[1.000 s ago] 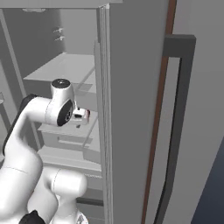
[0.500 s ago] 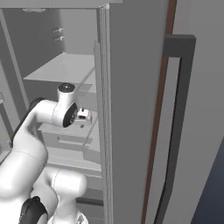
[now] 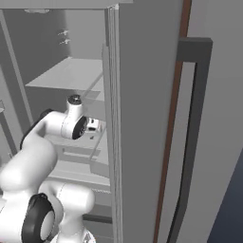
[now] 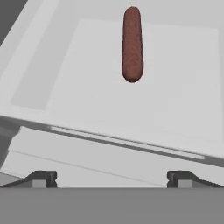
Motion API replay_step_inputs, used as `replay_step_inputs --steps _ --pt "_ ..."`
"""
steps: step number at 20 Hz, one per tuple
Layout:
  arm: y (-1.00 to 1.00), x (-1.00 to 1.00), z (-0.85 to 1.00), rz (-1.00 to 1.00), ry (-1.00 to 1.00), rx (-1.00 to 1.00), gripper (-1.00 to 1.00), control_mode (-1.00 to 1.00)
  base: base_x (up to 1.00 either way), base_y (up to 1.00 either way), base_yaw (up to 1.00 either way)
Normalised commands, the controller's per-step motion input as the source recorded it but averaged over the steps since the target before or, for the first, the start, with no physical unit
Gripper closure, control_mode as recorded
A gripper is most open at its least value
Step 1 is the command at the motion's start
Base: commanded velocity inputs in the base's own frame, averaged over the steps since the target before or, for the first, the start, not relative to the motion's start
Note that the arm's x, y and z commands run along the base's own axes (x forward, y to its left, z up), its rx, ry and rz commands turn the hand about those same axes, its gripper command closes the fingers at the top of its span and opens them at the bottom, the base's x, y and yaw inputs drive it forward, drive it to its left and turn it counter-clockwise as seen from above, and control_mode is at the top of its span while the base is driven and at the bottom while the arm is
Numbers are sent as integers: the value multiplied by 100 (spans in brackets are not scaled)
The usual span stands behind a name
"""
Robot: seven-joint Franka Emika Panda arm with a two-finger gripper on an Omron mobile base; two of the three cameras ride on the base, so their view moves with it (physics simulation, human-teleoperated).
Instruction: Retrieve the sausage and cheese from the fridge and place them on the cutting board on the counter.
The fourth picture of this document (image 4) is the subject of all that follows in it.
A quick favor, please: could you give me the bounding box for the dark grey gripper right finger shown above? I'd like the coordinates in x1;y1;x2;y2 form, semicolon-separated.
166;170;224;189

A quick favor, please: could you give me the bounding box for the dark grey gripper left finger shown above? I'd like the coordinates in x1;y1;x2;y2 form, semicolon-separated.
0;170;59;189

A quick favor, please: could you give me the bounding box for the white fridge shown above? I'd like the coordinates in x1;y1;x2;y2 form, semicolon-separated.
0;0;224;189

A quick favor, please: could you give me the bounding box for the brown sausage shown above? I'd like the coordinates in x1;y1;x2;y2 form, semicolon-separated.
121;5;144;84

